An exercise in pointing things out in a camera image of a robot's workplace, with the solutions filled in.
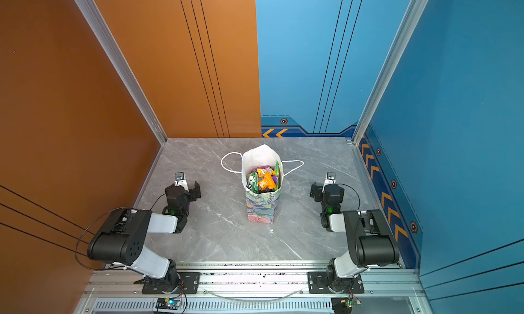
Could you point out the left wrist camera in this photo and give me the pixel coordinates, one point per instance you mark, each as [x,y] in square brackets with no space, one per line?
[180,179]

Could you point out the aluminium front rail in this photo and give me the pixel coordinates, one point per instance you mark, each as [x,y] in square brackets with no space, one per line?
[257,287]

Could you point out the right aluminium frame post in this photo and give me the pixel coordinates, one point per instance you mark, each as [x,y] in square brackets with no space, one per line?
[403,35]

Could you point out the aluminium frame post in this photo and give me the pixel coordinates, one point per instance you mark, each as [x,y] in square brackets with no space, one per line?
[104,36]
[403,35]

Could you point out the green Lays chips bag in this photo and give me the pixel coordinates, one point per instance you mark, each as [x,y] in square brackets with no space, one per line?
[277,177]

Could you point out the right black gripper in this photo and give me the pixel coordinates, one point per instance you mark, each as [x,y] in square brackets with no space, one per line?
[319,192]

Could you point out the green circuit board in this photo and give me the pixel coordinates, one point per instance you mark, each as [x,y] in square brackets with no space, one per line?
[168,304]
[350,303]

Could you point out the magenta grape candy bag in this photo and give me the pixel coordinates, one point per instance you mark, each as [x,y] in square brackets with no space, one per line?
[268,169]

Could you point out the left green circuit board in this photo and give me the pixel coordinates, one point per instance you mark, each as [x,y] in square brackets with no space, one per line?
[168,304]

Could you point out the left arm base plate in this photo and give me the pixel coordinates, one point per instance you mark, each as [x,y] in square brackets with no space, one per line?
[183,283]

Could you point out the floral white paper bag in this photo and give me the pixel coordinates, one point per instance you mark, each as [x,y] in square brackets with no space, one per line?
[261,207]

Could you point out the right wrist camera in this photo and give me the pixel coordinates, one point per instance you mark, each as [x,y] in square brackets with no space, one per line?
[330,179]

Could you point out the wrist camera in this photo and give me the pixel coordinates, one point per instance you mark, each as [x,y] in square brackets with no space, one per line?
[180,179]
[330,179]

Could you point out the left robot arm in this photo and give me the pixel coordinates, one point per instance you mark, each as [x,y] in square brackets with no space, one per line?
[121,241]

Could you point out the orange cracker snack packet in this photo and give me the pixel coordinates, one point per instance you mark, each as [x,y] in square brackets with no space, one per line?
[266,182]

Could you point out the right green circuit board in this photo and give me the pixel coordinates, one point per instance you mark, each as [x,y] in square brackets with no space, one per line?
[350,303]

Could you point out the left aluminium frame post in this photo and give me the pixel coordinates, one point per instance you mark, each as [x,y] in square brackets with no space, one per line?
[104,36]

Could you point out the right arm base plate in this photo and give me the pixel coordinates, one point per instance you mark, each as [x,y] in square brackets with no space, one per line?
[323,283]

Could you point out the yellow green candy bag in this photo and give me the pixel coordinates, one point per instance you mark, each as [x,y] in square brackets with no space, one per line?
[253,182]

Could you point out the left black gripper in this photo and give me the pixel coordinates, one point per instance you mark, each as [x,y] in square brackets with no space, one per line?
[194,193]

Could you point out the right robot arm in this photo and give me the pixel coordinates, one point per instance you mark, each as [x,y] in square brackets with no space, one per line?
[370,243]

